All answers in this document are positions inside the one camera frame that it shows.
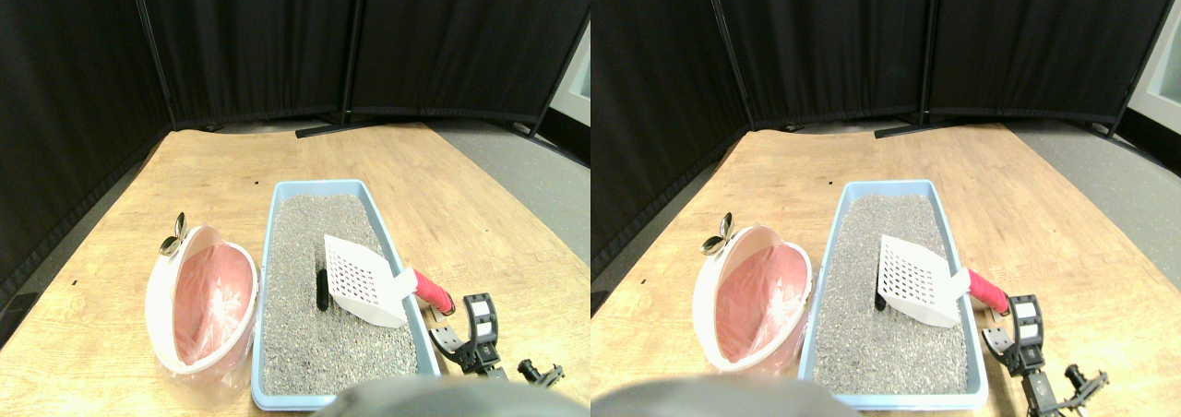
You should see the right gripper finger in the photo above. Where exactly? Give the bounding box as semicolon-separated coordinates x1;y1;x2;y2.
1008;293;1045;361
462;292;500;355
428;323;476;370
981;327;1023;375

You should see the white scoop with red handle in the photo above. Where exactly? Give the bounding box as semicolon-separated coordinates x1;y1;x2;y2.
323;234;456;329
877;234;1013;329

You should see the blue litter tray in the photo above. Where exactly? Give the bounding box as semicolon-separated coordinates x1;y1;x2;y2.
251;179;442;411
798;179;990;411

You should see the black curtain stand foot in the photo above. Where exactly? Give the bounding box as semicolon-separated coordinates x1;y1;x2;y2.
295;117;365;139
874;117;942;139

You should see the white bin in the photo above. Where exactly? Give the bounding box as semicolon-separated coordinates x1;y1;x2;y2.
145;212;260;387
692;212;815;374

